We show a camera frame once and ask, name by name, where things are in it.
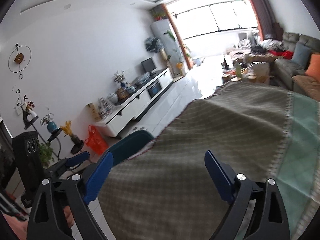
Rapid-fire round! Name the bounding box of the pink sleeve left forearm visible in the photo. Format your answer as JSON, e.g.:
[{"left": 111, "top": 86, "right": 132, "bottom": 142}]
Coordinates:
[{"left": 1, "top": 212, "right": 28, "bottom": 240}]

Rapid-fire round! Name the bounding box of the teal plastic trash bin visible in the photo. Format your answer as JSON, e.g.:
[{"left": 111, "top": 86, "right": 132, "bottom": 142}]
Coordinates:
[{"left": 107, "top": 130, "right": 155, "bottom": 166}]

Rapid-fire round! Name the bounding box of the person's left hand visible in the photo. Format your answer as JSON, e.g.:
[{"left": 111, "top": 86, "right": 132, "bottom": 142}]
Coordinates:
[{"left": 63, "top": 206, "right": 75, "bottom": 228}]

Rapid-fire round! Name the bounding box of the orange plastic bag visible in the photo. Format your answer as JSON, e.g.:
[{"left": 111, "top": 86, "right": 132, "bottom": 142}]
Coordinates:
[{"left": 85, "top": 125, "right": 108, "bottom": 155}]

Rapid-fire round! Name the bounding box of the black plant stand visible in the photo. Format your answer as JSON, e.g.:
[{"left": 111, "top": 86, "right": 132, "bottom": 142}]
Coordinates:
[{"left": 22, "top": 112, "right": 85, "bottom": 160}]

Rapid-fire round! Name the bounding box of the white tv cabinet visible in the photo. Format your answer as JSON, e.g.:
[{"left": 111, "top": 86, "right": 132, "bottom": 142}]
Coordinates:
[{"left": 94, "top": 68, "right": 173, "bottom": 138}]

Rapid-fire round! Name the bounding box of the patterned table cloth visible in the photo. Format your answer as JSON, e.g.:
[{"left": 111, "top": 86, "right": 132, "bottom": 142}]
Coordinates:
[{"left": 98, "top": 82, "right": 319, "bottom": 239}]

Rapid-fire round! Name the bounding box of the small black monitor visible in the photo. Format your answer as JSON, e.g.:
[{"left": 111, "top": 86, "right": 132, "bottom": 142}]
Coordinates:
[{"left": 141, "top": 58, "right": 156, "bottom": 74}]

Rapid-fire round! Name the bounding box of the cluttered coffee table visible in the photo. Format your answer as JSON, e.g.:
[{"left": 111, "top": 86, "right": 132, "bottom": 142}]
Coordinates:
[{"left": 222, "top": 30, "right": 278, "bottom": 85}]

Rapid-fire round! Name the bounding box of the green grey sectional sofa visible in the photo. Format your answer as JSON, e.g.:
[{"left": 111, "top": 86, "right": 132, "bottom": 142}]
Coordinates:
[{"left": 270, "top": 32, "right": 319, "bottom": 101}]

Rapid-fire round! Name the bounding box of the orange cushion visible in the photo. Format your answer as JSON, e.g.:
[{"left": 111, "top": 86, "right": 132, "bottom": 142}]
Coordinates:
[{"left": 305, "top": 54, "right": 320, "bottom": 82}]

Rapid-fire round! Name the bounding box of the grey blue cushion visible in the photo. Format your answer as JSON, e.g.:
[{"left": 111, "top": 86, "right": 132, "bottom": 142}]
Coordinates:
[{"left": 291, "top": 42, "right": 311, "bottom": 69}]

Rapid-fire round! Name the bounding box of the white air conditioner tower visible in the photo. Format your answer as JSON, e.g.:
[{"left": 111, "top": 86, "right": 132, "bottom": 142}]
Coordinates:
[{"left": 150, "top": 19, "right": 185, "bottom": 78}]

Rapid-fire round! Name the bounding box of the large window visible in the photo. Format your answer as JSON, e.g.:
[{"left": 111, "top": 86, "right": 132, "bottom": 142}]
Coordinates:
[{"left": 167, "top": 0, "right": 258, "bottom": 56}]

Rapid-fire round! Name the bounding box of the orange grey curtain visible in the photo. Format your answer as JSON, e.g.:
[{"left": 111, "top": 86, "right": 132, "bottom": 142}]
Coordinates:
[{"left": 249, "top": 0, "right": 284, "bottom": 41}]

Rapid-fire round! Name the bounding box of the round wall clock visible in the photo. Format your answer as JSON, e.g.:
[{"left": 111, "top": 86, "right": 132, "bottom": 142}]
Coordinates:
[{"left": 8, "top": 44, "right": 32, "bottom": 80}]

